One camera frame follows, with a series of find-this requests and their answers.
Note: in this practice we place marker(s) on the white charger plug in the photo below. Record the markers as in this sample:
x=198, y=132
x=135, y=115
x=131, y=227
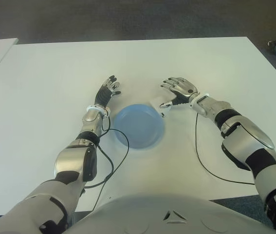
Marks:
x=156, y=100

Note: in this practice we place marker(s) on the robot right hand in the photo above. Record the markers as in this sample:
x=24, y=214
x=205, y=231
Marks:
x=185, y=89

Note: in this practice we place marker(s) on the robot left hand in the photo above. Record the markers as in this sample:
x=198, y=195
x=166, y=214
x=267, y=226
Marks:
x=103, y=95

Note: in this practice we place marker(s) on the grey robot torso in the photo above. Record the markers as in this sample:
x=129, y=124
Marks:
x=152, y=214

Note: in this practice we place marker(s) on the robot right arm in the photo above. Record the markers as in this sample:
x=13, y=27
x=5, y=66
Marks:
x=244, y=143

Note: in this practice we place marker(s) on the blue plastic plate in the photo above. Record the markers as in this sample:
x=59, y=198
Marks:
x=139, y=126

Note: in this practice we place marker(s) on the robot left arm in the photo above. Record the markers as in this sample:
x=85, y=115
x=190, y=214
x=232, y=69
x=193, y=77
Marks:
x=72, y=158

